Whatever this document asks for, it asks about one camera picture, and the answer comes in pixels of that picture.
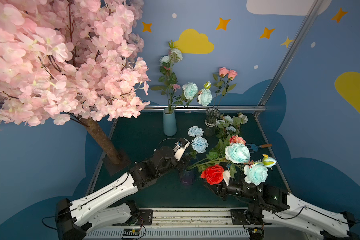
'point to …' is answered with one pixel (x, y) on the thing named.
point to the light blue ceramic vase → (169, 124)
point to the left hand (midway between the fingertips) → (188, 151)
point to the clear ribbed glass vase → (212, 114)
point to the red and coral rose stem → (213, 174)
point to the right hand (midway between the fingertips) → (208, 179)
